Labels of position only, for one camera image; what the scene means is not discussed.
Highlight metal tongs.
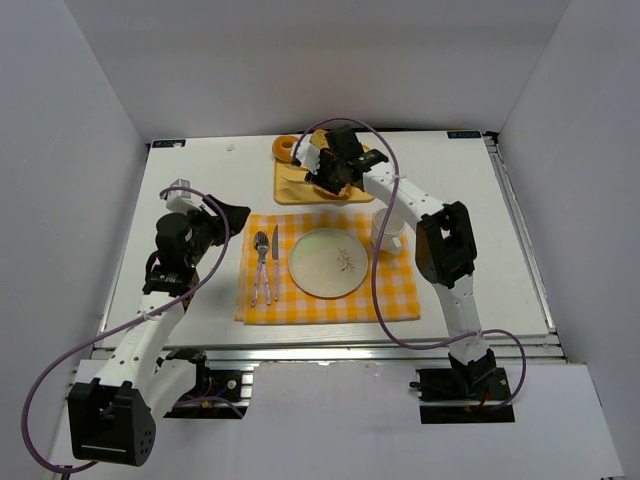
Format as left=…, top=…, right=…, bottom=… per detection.
left=279, top=167, right=309, bottom=185

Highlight pale green ceramic plate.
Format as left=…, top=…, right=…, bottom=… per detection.
left=288, top=228, right=369, bottom=299

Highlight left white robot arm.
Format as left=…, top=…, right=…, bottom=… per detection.
left=67, top=188, right=250, bottom=466

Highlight fork with patterned handle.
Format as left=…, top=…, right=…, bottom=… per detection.
left=250, top=231, right=272, bottom=307

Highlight yellow plastic tray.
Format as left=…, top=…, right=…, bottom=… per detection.
left=273, top=158, right=374, bottom=205

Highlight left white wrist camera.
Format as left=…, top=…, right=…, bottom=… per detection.
left=160, top=179, right=200, bottom=215

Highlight back bread slice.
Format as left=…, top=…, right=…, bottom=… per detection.
left=309, top=129, right=329, bottom=150

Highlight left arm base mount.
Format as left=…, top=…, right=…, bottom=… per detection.
left=156, top=348, right=247, bottom=420

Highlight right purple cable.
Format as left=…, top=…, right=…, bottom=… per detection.
left=292, top=117, right=528, bottom=409

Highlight blue corner label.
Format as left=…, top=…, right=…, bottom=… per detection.
left=151, top=139, right=186, bottom=149
left=446, top=130, right=482, bottom=140

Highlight glazed ring donut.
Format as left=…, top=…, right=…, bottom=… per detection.
left=272, top=135, right=298, bottom=164

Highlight white ceramic mug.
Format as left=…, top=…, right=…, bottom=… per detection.
left=370, top=208, right=405, bottom=255

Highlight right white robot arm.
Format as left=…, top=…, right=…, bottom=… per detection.
left=291, top=125, right=496, bottom=399

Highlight bread slice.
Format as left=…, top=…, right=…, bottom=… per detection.
left=309, top=129, right=329, bottom=150
left=313, top=185, right=351, bottom=201

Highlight left blue corner label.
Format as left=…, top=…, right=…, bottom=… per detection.
left=151, top=139, right=186, bottom=149

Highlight front bread slice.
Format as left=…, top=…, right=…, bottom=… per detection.
left=313, top=185, right=351, bottom=201

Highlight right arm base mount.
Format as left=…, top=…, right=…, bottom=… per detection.
left=409, top=368, right=515, bottom=425

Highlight knife with patterned handle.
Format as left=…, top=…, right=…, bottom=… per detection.
left=272, top=224, right=280, bottom=302

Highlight yellow checkered cloth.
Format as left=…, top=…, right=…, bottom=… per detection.
left=235, top=211, right=421, bottom=325

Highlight right blue corner label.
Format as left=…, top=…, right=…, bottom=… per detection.
left=446, top=130, right=482, bottom=140

